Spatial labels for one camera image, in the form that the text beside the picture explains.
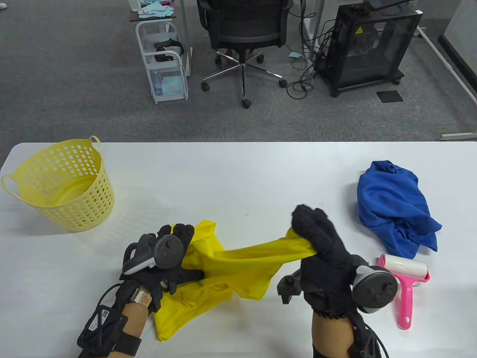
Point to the person's left hand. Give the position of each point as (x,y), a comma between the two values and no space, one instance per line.
(184,233)

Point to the person's right hand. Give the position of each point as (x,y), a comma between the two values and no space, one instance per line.
(324,238)

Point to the yellow t-shirt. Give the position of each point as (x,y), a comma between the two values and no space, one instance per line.
(238,268)

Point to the blue t-shirt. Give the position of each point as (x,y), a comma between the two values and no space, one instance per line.
(391,201)

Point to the pink lint roller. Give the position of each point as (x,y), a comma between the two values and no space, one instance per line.
(405,294)

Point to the person's right forearm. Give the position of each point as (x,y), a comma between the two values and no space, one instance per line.
(329,335)

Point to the grey left hand controller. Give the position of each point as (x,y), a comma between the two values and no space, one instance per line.
(167,251)

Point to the white wristwatch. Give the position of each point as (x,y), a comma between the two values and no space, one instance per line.
(142,297)

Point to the yellow perforated plastic basket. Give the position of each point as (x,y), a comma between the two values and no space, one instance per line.
(85,212)

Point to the light blue packet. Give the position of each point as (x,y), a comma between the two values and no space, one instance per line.
(169,85)

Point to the black floor plate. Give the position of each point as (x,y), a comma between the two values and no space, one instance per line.
(389,96)

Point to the white rolling cart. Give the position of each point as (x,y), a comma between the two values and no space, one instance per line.
(164,66)

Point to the white floor foot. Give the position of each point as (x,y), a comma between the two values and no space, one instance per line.
(460,136)

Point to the small light blue cloth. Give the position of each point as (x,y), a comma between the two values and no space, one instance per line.
(295,55)

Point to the black headset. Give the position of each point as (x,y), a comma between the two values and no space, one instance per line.
(167,44)

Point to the white desk leg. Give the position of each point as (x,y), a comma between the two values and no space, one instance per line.
(185,37)
(315,22)

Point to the black cabinet on wheels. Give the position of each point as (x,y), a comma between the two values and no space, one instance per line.
(372,48)

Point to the black office chair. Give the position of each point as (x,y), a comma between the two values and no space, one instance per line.
(242,22)

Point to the pile of light blue cloths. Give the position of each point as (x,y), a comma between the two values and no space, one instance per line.
(156,10)

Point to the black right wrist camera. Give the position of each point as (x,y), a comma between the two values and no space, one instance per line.
(363,343)

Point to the white desk frame rail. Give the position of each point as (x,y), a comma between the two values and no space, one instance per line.
(436,49)

